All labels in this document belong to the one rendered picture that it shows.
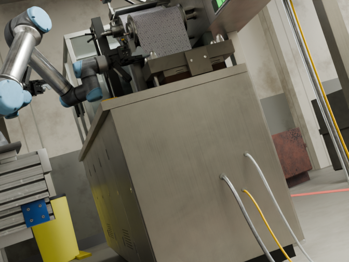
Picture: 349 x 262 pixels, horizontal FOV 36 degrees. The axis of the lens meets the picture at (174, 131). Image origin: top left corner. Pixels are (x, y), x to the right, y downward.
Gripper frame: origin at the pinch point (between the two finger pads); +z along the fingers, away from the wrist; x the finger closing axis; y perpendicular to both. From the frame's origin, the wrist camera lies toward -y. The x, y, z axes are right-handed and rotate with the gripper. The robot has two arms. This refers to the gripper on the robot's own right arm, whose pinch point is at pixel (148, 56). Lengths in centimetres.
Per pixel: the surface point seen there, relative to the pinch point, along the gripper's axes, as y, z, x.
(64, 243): -91, -63, 307
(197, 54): -9.4, 15.7, -21.9
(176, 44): 2.2, 14.9, -0.2
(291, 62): 34, 278, 392
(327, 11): -18, 47, -77
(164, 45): 3.2, 8.9, -0.2
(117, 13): 34.4, -1.3, 33.0
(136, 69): -2.9, -5.6, 7.8
